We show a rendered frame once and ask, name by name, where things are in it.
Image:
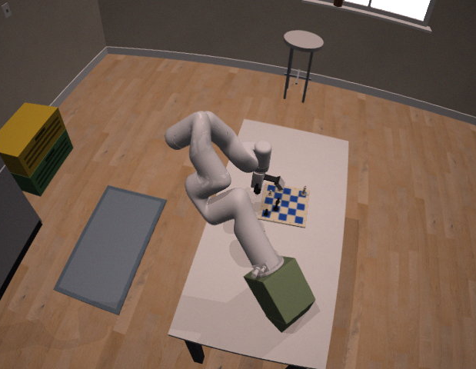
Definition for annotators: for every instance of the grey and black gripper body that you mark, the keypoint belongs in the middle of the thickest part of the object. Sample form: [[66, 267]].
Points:
[[257, 178]]

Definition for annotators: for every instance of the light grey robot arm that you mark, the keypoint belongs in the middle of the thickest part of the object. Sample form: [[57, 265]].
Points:
[[200, 129]]

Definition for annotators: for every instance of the blue and cream chessboard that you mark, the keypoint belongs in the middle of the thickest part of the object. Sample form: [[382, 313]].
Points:
[[292, 209]]

